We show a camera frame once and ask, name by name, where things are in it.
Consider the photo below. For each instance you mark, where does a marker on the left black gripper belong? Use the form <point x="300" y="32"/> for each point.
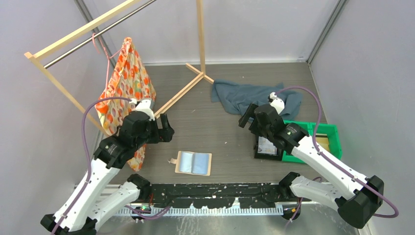
<point x="166" y="132"/>

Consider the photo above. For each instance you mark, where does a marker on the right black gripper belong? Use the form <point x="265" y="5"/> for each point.
<point x="243" y="120"/>

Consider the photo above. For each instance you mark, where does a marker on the beige leather card holder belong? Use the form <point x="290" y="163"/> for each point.
<point x="192" y="163"/>

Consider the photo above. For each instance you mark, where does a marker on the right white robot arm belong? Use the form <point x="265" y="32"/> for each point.
<point x="354" y="196"/>

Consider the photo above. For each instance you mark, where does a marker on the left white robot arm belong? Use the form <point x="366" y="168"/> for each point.
<point x="82" y="214"/>

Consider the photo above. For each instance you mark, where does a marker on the black tray with cards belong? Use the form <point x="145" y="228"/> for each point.
<point x="265" y="150"/>

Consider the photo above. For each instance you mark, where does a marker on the blue grey cloth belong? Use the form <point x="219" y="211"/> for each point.
<point x="235" y="98"/>

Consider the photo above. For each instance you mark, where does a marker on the orange floral fabric bag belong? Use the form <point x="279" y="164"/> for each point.
<point x="128" y="81"/>

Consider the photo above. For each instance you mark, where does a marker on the green plastic bin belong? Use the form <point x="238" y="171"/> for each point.
<point x="327" y="136"/>

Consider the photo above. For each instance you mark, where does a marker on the metal hanging rod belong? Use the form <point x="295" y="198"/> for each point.
<point x="97" y="34"/>

